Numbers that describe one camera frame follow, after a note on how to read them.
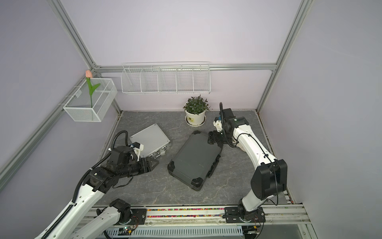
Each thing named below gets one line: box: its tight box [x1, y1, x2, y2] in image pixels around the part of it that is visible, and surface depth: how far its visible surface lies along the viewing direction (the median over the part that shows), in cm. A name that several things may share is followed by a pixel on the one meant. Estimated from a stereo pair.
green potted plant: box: [182, 94, 211, 116], surface depth 101 cm
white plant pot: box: [185, 109, 206, 126], surface depth 107 cm
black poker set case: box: [167, 129, 223, 192], surface depth 85 cm
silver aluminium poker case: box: [129, 123, 172, 159], surface depth 100 cm
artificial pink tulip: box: [85, 69, 101, 109], surface depth 87 cm
